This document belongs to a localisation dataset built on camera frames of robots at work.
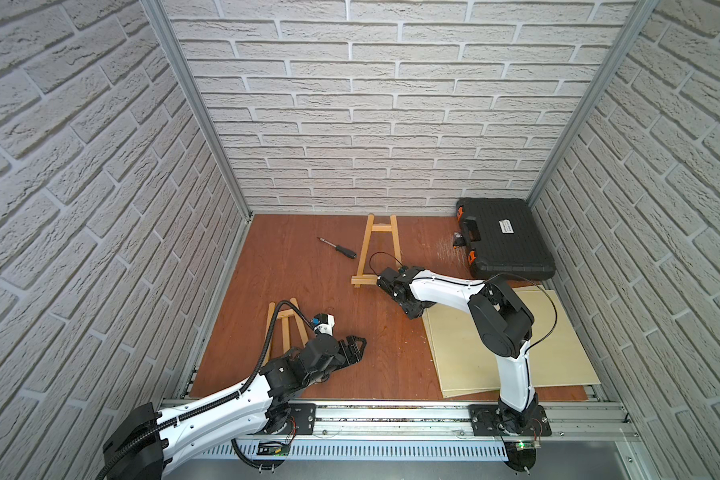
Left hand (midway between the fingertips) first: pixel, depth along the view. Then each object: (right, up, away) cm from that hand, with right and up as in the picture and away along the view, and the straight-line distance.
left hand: (362, 343), depth 79 cm
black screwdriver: (-9, +26, +30) cm, 41 cm away
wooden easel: (-1, +16, +15) cm, 22 cm away
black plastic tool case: (+50, +28, +23) cm, 62 cm away
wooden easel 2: (-24, +5, +10) cm, 26 cm away
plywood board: (+29, -7, +2) cm, 29 cm away
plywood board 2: (+29, -7, +1) cm, 30 cm away
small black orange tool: (+36, +29, +32) cm, 56 cm away
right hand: (+23, +10, +14) cm, 28 cm away
